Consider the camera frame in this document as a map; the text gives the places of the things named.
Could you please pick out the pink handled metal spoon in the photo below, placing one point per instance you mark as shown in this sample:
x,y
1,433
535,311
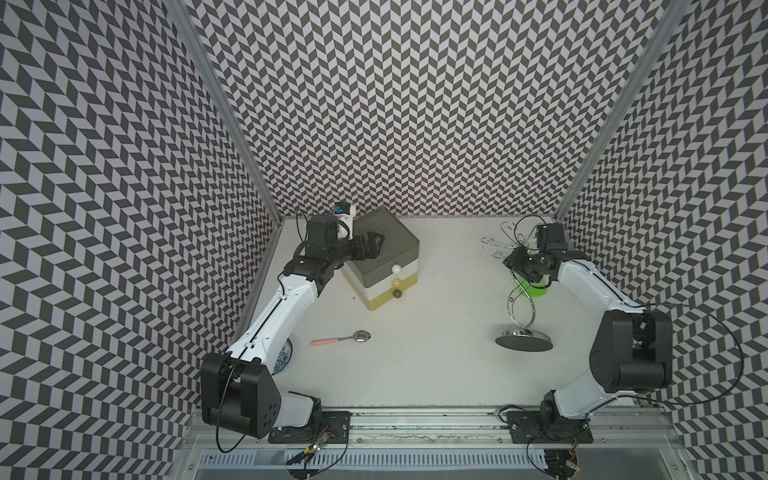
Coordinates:
x,y
359,336

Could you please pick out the blue patterned white plate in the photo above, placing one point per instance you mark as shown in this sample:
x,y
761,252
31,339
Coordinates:
x,y
284,357

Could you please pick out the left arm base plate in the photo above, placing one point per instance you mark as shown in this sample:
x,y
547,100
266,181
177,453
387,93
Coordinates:
x,y
334,423

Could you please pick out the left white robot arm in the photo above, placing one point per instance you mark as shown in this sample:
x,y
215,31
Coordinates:
x,y
238,392

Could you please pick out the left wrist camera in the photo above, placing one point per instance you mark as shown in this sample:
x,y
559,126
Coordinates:
x,y
344,212

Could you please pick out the chrome spiral mug tree stand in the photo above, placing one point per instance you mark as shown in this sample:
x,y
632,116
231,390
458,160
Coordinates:
x,y
521,308

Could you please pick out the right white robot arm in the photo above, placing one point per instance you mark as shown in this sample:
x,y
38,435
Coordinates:
x,y
632,348

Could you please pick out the aluminium front rail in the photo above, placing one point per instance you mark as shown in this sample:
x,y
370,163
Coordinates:
x,y
433,427

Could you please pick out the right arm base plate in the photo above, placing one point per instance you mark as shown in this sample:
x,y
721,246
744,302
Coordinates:
x,y
538,428

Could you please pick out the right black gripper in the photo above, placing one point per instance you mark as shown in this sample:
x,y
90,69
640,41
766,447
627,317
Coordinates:
x,y
514,259

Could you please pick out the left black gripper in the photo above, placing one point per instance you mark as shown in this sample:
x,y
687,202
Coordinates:
x,y
373,248

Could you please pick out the grey drawer cabinet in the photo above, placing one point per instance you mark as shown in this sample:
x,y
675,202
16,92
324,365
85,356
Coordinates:
x,y
372,279

